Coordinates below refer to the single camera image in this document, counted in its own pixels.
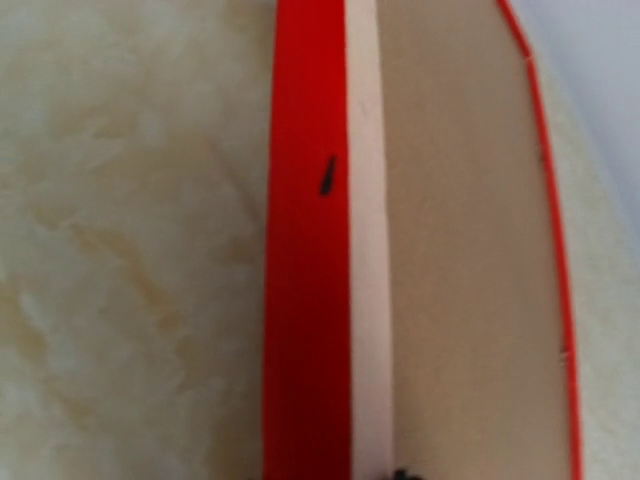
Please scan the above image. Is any brown frame backing board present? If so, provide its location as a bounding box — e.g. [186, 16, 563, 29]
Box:
[378, 1, 581, 479]

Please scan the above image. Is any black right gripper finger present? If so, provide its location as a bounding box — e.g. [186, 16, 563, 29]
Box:
[390, 468, 423, 480]

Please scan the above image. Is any red wooden picture frame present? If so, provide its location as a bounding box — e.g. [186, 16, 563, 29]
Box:
[262, 1, 584, 479]

